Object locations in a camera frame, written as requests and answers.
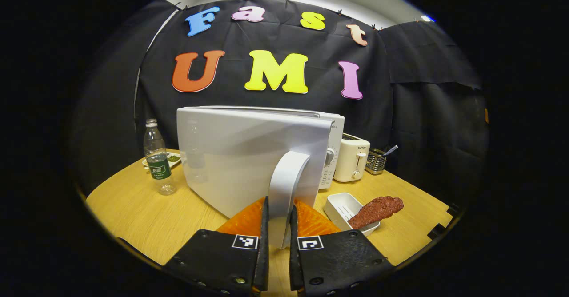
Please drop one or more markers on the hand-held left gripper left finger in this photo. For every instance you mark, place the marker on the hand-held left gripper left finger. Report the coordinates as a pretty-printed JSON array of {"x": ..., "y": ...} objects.
[{"x": 264, "y": 261}]

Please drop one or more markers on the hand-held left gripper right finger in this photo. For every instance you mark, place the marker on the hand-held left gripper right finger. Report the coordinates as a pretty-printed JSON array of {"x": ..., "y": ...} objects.
[{"x": 294, "y": 261}]

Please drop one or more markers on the reddish brown meat piece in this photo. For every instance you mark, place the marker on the reddish brown meat piece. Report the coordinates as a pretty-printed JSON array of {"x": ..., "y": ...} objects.
[{"x": 378, "y": 208}]

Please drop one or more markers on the white microwave oven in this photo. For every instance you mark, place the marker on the white microwave oven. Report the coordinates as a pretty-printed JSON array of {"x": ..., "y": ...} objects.
[{"x": 240, "y": 154}]

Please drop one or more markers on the white plastic tray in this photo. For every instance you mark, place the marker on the white plastic tray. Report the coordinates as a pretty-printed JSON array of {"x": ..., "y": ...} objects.
[{"x": 340, "y": 206}]

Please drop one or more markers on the cream toaster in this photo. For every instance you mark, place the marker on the cream toaster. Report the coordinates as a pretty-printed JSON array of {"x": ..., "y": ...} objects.
[{"x": 349, "y": 159}]

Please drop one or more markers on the small white snack dish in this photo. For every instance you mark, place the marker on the small white snack dish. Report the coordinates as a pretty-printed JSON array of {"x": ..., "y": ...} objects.
[{"x": 174, "y": 158}]

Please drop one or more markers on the clear plastic water bottle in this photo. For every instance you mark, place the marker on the clear plastic water bottle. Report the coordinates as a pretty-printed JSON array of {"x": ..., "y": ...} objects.
[{"x": 159, "y": 168}]

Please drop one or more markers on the striped drinking straw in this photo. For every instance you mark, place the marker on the striped drinking straw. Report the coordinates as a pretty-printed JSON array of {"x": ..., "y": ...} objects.
[{"x": 390, "y": 150}]

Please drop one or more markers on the black backdrop cloth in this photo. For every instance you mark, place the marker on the black backdrop cloth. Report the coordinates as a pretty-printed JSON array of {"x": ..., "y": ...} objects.
[{"x": 422, "y": 110}]

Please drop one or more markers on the small ceiling light panel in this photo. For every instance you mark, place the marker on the small ceiling light panel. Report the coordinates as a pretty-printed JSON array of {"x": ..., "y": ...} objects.
[{"x": 427, "y": 18}]

